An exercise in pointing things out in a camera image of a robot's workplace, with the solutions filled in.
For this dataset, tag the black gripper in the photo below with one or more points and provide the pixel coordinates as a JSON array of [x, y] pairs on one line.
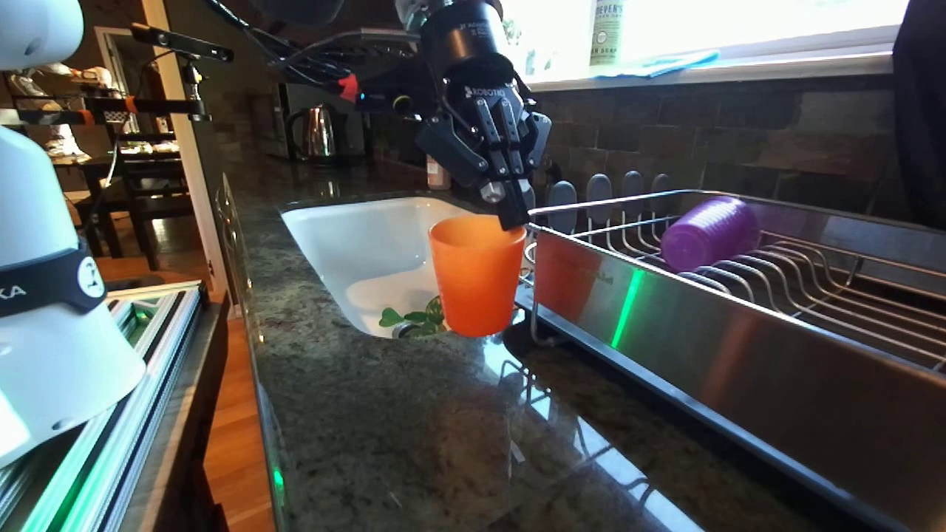
[[489, 120]]

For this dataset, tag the orange plastic cup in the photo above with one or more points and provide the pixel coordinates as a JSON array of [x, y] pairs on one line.
[[477, 281]]

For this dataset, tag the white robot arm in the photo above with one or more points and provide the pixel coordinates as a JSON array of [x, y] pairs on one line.
[[50, 343]]

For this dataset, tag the purple plastic cup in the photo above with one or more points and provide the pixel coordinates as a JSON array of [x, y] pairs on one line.
[[712, 235]]

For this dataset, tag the metal kettle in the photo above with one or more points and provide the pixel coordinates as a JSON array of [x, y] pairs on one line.
[[320, 133]]

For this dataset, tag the green artificial plant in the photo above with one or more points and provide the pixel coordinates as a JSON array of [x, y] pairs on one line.
[[424, 319]]

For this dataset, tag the teal flat object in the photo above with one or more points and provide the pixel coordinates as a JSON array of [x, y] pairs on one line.
[[682, 63]]

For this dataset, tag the dark wooden dining furniture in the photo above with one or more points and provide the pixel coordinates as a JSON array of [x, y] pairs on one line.
[[149, 195]]

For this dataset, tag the person in dark clothing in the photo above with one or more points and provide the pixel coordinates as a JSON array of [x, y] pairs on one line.
[[928, 120]]

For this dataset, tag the grey plastic cup holder rail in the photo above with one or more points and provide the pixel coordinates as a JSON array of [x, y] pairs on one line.
[[600, 188]]

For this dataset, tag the aluminium frame robot cart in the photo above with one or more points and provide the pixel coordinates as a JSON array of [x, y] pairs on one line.
[[149, 393]]

